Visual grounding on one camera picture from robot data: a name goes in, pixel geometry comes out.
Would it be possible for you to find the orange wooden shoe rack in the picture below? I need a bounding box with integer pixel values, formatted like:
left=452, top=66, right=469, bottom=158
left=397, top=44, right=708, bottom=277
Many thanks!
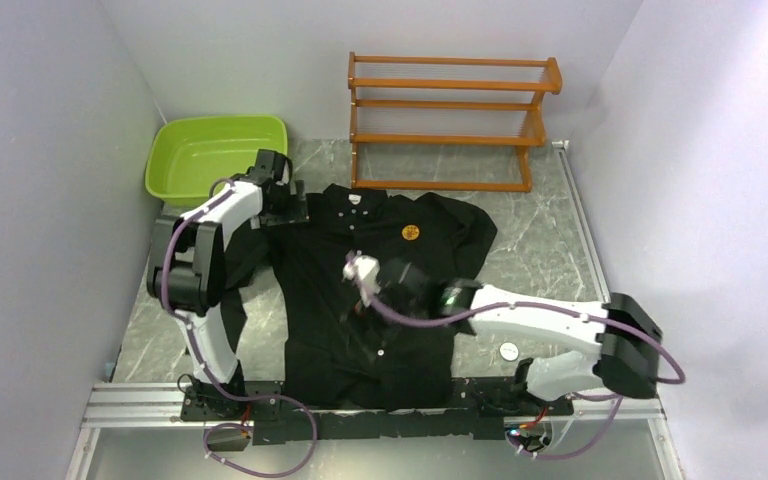
left=347, top=52, right=564, bottom=193

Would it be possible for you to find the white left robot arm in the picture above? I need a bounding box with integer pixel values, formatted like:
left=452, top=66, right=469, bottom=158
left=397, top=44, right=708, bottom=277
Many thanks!
left=146, top=149, right=309, bottom=420

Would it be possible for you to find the white round brooch back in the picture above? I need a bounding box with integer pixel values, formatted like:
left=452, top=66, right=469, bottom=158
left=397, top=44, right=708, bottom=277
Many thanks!
left=499, top=342, right=520, bottom=362

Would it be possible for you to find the aluminium table edge rail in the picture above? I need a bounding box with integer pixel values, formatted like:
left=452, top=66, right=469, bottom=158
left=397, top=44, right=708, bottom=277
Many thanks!
left=552, top=141, right=685, bottom=479

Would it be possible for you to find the green plastic basin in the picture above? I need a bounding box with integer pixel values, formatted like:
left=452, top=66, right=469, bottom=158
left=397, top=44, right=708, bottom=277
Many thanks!
left=144, top=115, right=288, bottom=207

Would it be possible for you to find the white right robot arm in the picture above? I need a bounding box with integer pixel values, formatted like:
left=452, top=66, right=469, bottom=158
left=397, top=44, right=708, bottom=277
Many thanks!
left=344, top=255, right=664, bottom=415

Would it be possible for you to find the black button shirt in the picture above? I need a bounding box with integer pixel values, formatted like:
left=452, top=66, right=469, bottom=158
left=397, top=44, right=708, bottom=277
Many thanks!
left=226, top=185, right=497, bottom=410

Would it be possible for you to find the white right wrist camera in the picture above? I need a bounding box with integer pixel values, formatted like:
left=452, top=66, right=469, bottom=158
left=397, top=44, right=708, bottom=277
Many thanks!
left=342, top=251, right=381, bottom=306

